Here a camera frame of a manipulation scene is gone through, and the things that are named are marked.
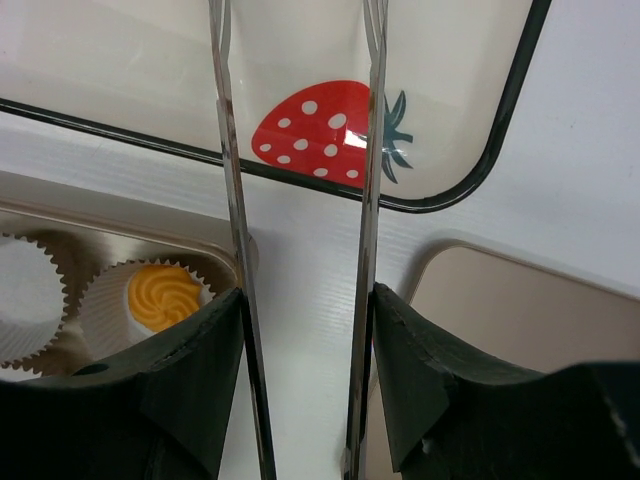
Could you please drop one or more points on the gold square tin box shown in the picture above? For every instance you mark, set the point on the gold square tin box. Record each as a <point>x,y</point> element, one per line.
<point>84,244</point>

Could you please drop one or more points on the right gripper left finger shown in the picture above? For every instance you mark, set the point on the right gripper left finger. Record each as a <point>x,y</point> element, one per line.
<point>156,410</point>

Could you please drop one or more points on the gold tin lid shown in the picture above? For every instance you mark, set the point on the gold tin lid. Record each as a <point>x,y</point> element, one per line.
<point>513,310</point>

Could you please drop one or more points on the metal serving tongs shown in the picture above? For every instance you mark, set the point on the metal serving tongs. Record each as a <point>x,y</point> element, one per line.
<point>240,250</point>

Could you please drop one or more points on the orange cookie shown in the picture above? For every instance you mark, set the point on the orange cookie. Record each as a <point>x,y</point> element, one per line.
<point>161,296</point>

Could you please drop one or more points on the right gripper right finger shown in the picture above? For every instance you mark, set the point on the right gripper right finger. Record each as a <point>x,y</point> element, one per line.
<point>453,411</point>

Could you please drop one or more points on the strawberry pattern tray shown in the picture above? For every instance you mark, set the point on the strawberry pattern tray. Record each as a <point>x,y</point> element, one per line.
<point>141,72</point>

